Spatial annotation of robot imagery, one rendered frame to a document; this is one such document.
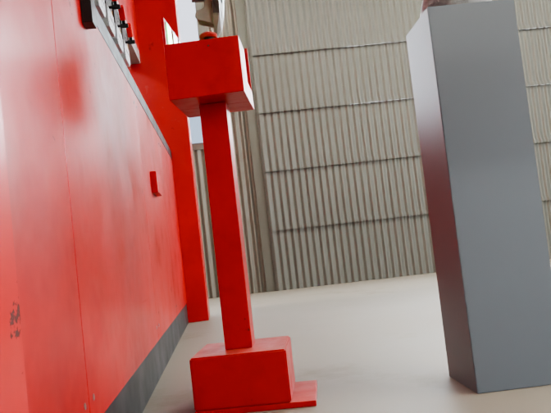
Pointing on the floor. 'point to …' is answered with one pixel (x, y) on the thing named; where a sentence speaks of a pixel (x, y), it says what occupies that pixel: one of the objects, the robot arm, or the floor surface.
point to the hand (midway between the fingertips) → (219, 32)
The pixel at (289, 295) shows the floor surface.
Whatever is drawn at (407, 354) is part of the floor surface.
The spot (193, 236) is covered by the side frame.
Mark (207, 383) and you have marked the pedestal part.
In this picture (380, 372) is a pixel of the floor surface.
